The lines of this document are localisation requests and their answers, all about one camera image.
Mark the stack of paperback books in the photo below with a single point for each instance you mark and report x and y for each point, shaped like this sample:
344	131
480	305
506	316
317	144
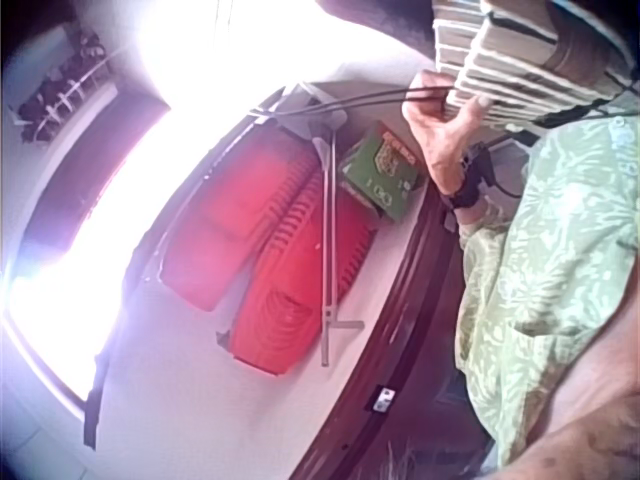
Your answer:
505	55

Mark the person's left hand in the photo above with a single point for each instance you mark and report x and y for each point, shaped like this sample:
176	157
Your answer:
440	135

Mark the dark wooden table rim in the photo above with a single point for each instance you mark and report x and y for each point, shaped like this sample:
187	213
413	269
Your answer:
400	320

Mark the small white tag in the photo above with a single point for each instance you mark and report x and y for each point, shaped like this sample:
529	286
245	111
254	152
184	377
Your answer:
383	400

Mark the grey metal T-shaped bar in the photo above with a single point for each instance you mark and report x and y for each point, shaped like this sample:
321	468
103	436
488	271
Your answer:
327	240

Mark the red plastic basket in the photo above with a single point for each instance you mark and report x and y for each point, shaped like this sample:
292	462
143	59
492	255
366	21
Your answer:
300	300
235	220

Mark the green printed cardboard box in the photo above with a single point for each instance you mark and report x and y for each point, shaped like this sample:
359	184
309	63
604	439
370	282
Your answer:
382	172

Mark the white rack with dark items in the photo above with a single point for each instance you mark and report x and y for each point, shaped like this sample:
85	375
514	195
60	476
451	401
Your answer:
65	90

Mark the black wrist band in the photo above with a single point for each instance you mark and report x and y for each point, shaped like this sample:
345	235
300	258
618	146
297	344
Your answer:
467	192

